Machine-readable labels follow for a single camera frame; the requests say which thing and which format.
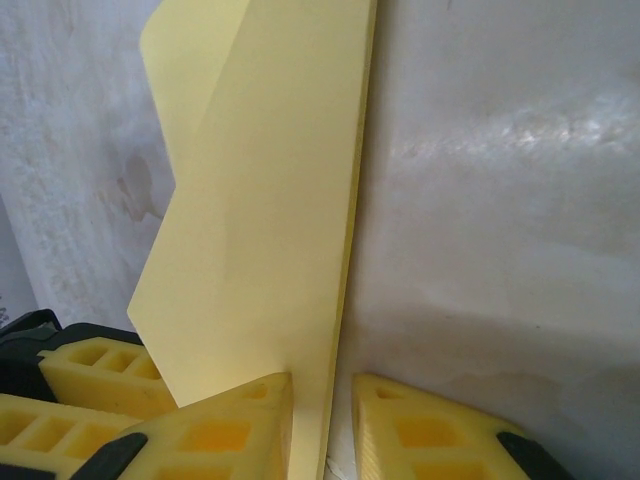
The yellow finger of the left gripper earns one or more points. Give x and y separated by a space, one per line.
100 390
30 405

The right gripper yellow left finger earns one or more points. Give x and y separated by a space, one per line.
225 425

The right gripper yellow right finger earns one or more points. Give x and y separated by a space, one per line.
380 430

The yellow paper sheet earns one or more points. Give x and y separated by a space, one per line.
260 200

